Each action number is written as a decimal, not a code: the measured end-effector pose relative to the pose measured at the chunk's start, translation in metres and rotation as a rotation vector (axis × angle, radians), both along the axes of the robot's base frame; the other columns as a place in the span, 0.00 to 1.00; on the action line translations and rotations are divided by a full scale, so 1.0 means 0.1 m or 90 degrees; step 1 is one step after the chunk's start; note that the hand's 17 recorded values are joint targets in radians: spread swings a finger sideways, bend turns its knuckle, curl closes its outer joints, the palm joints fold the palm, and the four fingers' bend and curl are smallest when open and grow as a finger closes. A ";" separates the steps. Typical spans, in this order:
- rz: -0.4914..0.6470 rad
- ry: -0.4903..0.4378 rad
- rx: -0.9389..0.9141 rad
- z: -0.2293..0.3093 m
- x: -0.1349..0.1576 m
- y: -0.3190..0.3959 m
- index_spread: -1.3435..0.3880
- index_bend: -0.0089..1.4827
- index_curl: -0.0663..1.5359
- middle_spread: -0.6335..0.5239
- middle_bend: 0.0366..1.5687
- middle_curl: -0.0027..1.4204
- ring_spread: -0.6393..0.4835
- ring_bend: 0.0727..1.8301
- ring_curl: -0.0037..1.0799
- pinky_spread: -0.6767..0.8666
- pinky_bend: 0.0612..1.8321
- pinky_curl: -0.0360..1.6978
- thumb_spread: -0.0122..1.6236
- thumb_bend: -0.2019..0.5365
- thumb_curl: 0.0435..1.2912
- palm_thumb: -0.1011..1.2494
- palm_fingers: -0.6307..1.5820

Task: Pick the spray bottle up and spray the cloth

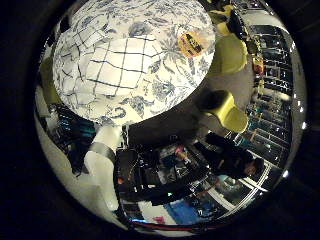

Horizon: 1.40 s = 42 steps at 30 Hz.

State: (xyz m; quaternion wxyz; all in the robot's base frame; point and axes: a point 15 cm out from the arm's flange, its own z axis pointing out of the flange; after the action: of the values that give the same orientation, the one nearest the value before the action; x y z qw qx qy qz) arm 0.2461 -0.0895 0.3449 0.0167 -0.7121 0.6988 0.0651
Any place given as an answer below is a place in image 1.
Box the white cloth dark check lines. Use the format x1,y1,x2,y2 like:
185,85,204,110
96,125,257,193
53,25,162,107

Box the black equipment cart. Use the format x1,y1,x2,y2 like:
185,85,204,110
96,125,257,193
113,134,214,206

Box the blue box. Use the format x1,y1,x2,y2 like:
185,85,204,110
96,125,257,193
163,199,201,225

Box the blue floral white tablecloth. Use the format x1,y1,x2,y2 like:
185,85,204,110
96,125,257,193
52,0,217,127

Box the person in dark clothes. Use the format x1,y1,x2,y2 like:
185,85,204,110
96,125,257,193
193,132,266,180

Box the yellow-green chair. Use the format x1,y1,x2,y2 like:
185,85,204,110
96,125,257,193
199,89,249,134
208,33,249,77

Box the dark shelving rack with goods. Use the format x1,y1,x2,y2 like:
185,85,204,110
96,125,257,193
233,24,296,168

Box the black bag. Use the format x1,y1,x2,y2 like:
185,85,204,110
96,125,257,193
228,9,249,40

